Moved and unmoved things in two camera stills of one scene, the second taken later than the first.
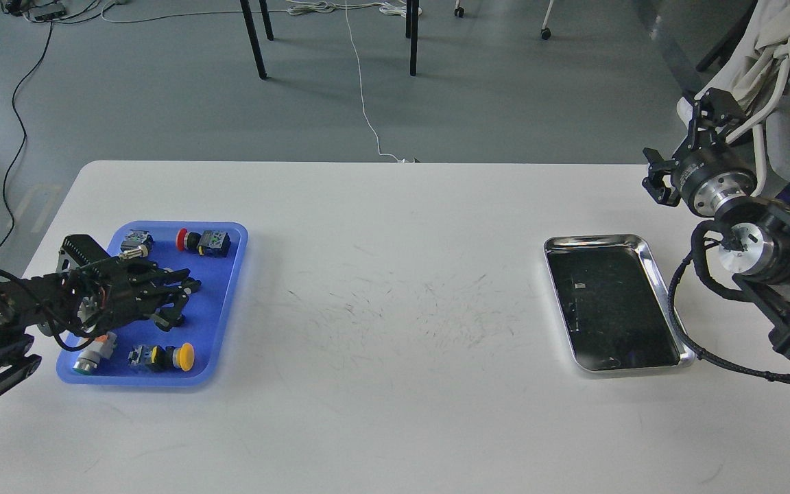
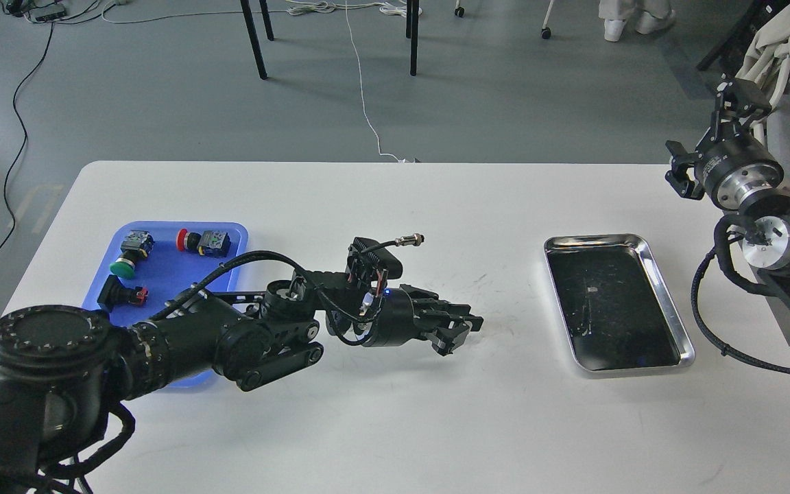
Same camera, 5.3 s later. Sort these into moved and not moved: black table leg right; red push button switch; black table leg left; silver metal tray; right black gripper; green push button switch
Moved: right black gripper
Not moved: black table leg right; red push button switch; green push button switch; silver metal tray; black table leg left
